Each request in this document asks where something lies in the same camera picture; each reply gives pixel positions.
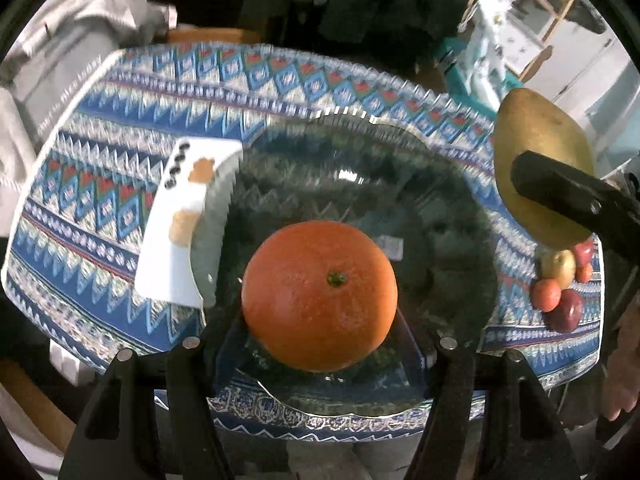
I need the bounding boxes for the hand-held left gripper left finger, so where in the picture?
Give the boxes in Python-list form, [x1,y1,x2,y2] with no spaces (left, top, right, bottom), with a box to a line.
[59,336,237,480]

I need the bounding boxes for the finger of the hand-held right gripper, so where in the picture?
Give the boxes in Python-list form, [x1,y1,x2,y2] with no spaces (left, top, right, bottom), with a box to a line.
[510,150,640,262]

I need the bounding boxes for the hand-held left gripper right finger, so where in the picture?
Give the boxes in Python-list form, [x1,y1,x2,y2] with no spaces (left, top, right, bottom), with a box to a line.
[403,336,582,480]

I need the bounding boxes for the small orange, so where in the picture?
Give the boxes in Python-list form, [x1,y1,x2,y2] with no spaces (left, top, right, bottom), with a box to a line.
[531,278,562,313]

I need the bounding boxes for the dark red apple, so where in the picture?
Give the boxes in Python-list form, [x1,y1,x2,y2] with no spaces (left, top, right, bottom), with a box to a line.
[549,289,585,334]

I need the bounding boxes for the large orange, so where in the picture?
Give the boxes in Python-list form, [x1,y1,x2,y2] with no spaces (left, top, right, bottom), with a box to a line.
[241,220,399,373]

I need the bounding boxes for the clear glass bowl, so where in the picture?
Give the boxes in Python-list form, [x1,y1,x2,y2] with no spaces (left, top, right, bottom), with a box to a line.
[192,112,501,418]

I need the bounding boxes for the person's right hand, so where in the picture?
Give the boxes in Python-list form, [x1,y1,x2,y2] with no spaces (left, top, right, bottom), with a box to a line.
[602,305,640,423]

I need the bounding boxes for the small red apple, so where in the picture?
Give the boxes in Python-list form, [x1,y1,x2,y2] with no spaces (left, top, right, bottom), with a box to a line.
[572,239,597,267]

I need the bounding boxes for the yellow-red apple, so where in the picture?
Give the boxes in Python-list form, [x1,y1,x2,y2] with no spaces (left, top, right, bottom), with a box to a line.
[541,249,577,290]

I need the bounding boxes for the white card with orange marks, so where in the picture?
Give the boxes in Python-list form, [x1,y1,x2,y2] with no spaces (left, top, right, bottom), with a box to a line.
[134,137,243,308]

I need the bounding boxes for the teal box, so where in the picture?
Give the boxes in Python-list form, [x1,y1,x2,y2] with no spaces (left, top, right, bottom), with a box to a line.
[432,35,526,107]

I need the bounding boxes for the blue patterned tablecloth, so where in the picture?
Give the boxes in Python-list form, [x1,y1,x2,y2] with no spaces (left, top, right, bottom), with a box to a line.
[2,42,606,443]

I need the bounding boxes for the dark hanging clothes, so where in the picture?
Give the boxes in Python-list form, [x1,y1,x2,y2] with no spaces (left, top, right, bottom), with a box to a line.
[245,0,481,63]

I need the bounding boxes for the wooden stool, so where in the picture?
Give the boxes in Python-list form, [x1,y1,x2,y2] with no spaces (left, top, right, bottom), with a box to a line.
[165,27,262,47]

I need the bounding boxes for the grey clothes pile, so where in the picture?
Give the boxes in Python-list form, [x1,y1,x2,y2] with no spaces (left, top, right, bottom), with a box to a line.
[0,0,178,133]

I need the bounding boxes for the wooden frame rack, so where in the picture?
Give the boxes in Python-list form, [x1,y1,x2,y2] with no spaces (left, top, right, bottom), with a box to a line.
[479,0,582,82]

